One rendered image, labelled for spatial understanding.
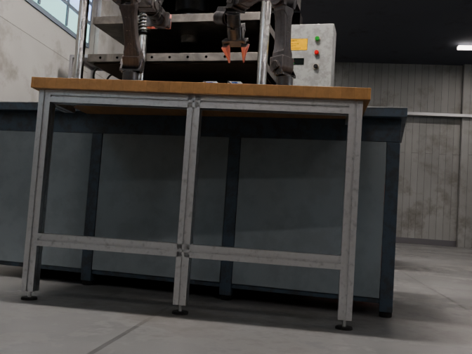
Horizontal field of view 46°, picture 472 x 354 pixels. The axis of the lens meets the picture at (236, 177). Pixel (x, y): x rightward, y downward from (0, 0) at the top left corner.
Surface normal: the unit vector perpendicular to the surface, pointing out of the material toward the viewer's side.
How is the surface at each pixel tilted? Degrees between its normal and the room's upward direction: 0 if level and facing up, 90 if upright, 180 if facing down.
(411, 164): 90
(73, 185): 90
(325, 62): 90
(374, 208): 90
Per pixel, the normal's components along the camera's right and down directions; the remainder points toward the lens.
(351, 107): -0.14, -0.07
